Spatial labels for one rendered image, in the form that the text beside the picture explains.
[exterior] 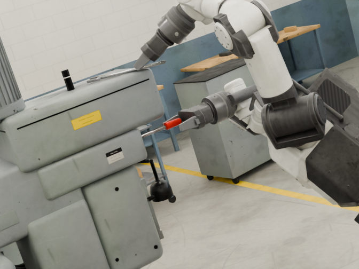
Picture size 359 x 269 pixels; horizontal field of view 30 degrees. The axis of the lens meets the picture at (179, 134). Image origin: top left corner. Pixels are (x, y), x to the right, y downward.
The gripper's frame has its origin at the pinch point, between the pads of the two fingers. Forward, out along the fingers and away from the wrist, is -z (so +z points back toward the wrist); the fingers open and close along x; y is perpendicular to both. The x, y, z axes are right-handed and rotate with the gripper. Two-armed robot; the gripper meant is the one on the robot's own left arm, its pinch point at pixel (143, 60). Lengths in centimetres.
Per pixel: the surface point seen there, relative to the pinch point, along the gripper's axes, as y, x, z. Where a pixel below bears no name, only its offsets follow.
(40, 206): -8, -26, -44
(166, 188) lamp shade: -33.2, 9.9, -28.3
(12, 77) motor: 22.6, -17.4, -24.8
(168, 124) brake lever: -18.6, 1.4, -9.4
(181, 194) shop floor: -106, 448, -199
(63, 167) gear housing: -5.0, -20.6, -32.6
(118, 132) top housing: -9.3, -9.2, -18.1
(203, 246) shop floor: -127, 305, -163
